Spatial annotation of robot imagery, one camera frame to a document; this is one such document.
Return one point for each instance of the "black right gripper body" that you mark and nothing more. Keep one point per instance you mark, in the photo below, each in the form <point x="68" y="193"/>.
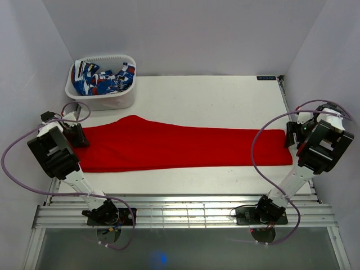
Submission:
<point x="303" y="130"/>

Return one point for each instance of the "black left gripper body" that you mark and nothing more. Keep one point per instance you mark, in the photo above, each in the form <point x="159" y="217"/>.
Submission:
<point x="67" y="132"/>

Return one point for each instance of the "red trousers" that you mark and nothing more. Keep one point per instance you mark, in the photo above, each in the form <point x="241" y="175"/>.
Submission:
<point x="133" y="143"/>

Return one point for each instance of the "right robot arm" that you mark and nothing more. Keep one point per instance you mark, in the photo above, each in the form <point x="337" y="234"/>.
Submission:
<point x="321" y="140"/>

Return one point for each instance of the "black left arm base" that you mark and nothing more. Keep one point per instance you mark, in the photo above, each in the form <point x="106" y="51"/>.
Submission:
<point x="121" y="217"/>

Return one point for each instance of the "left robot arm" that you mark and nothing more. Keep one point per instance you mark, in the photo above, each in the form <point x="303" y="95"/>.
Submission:
<point x="53" y="148"/>

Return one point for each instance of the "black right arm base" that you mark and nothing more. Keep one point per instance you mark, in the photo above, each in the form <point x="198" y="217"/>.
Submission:
<point x="246" y="215"/>

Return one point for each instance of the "blue white patterned garment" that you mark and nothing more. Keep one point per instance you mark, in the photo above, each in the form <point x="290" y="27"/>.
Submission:
<point x="88" y="81"/>

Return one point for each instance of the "small black table label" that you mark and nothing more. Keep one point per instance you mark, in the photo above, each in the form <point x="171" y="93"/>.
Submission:
<point x="264" y="77"/>

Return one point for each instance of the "white plastic basket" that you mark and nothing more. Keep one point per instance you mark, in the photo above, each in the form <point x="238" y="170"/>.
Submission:
<point x="108" y="101"/>

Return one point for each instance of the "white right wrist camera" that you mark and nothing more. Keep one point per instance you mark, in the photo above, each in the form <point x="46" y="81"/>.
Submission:
<point x="303" y="117"/>

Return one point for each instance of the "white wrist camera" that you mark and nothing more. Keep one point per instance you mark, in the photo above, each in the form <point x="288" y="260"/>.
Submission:
<point x="303" y="117"/>
<point x="70" y="117"/>

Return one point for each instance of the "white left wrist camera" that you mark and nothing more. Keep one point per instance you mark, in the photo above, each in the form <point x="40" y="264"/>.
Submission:
<point x="70" y="117"/>

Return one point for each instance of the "aluminium frame rail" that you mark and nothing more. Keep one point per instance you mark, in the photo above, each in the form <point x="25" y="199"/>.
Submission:
<point x="183" y="212"/>

